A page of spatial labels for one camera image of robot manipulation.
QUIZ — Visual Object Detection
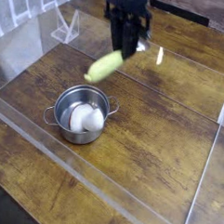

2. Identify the small steel pot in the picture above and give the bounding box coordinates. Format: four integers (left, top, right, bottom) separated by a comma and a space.
43, 85, 120, 145

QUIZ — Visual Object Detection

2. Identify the clear acrylic enclosure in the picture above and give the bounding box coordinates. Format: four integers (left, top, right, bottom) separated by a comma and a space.
0, 9, 224, 224

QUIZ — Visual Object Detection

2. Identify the white mushroom toy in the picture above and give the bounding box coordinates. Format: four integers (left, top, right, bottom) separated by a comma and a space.
69, 104, 104, 133

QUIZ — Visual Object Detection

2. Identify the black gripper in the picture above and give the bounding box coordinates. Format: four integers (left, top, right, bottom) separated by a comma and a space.
104, 0, 152, 59

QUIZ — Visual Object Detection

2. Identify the black bar on wall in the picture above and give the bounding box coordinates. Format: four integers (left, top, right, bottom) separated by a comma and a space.
150, 0, 210, 27

